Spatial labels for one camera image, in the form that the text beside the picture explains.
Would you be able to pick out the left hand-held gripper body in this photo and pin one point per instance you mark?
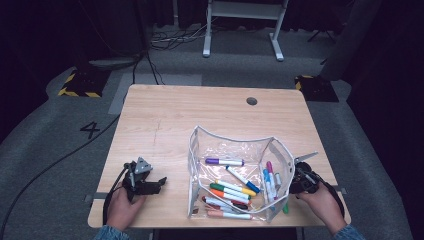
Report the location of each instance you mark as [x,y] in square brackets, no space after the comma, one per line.
[135,180]

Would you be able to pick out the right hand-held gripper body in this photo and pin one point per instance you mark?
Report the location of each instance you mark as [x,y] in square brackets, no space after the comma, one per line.
[305,180]

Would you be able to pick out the red capped white marker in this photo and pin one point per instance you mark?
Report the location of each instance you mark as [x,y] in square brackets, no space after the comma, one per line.
[240,205]

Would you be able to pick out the clear plastic pouch white trim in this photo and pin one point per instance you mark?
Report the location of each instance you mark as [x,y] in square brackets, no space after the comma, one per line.
[233,146]

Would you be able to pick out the person's right hand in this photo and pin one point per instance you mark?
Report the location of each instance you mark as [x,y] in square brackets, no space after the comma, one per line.
[325,206]

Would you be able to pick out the person's left hand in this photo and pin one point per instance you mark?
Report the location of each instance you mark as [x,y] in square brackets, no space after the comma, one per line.
[121,211]

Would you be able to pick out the gray capped white marker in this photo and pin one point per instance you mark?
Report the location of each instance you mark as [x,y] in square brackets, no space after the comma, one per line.
[278,178]

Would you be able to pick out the light green capped marker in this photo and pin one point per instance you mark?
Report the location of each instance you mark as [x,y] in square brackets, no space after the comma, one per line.
[285,209]

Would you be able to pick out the gray tape strip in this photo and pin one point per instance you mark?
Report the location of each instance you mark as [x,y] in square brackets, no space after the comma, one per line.
[341,190]
[96,196]

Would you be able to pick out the magenta capped white marker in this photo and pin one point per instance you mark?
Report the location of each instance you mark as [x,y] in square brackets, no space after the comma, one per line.
[269,166]

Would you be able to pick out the light blue capped white marker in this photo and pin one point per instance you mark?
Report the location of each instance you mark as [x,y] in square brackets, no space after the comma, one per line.
[266,175]

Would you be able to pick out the dark green capped white marker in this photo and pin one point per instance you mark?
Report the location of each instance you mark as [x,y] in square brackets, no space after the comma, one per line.
[216,186]

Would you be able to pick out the yellow capped white marker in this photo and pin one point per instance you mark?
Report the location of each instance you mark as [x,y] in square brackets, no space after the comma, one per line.
[249,192]

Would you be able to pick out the orange capped white marker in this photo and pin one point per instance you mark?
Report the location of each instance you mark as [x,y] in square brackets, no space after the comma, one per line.
[217,193]

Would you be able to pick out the pink capped white marker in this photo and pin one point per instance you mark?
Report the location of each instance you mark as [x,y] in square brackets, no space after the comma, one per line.
[215,213]

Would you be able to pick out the purple capped white marker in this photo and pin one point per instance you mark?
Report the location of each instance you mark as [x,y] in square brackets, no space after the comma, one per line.
[223,162]

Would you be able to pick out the black base with hazard stripes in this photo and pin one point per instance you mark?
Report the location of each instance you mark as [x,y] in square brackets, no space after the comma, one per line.
[86,83]
[316,89]

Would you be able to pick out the dark round table grommet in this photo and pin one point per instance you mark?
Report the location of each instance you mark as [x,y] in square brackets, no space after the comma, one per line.
[251,101]

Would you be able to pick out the gray flat stand base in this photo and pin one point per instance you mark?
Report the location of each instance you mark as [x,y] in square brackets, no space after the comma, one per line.
[113,63]

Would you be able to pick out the gray curtain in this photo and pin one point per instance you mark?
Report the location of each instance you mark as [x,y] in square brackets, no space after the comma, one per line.
[353,40]

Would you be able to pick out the white metal desk frame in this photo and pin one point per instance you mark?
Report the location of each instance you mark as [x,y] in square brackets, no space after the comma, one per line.
[245,10]

